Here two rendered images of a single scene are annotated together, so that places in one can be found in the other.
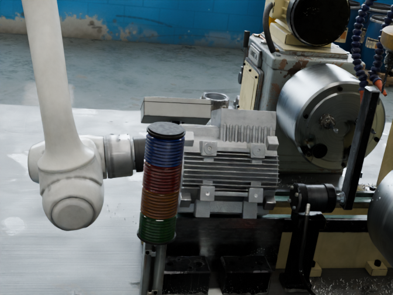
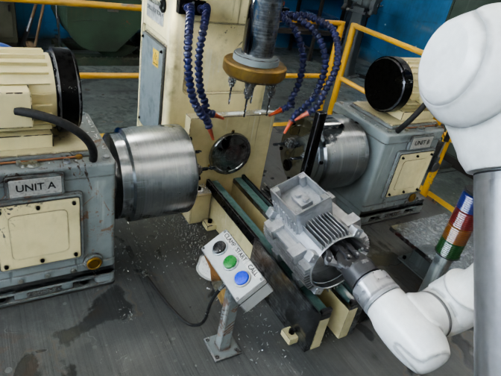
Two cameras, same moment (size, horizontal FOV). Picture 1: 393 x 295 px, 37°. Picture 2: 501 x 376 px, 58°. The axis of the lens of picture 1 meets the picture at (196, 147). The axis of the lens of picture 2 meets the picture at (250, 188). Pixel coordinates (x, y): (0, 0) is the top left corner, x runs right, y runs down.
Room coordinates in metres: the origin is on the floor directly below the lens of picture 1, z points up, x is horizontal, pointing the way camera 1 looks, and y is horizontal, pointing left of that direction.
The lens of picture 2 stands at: (1.69, 0.73, 1.66)
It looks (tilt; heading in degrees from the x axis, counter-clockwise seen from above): 30 degrees down; 247
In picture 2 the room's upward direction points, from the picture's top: 11 degrees clockwise
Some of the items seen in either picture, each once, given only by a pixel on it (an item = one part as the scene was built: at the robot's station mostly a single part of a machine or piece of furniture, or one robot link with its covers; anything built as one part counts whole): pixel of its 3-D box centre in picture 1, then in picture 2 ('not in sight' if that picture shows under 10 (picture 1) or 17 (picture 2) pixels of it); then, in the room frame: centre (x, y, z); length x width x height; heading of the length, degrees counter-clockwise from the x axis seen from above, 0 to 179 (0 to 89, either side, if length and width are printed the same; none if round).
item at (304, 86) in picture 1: (321, 109); (130, 174); (1.59, -0.34, 1.04); 0.37 x 0.25 x 0.25; 12
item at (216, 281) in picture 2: not in sight; (218, 277); (1.35, -0.16, 0.80); 0.21 x 0.05 x 0.01; 95
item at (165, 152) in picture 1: (164, 146); (473, 201); (0.83, 0.05, 1.19); 0.06 x 0.06 x 0.04
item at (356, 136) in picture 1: (357, 150); (311, 152); (1.08, -0.32, 1.12); 0.04 x 0.03 x 0.26; 102
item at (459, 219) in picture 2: (162, 172); (464, 216); (0.83, 0.05, 1.14); 0.06 x 0.06 x 0.04
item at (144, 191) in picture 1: (159, 198); (457, 231); (0.83, 0.05, 1.10); 0.06 x 0.06 x 0.04
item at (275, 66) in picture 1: (291, 99); (33, 203); (1.82, -0.29, 0.99); 0.35 x 0.31 x 0.37; 12
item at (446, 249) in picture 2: (157, 222); (450, 245); (0.83, 0.05, 1.05); 0.06 x 0.06 x 0.04
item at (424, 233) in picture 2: not in sight; (440, 254); (0.64, -0.13, 0.86); 0.27 x 0.24 x 0.12; 12
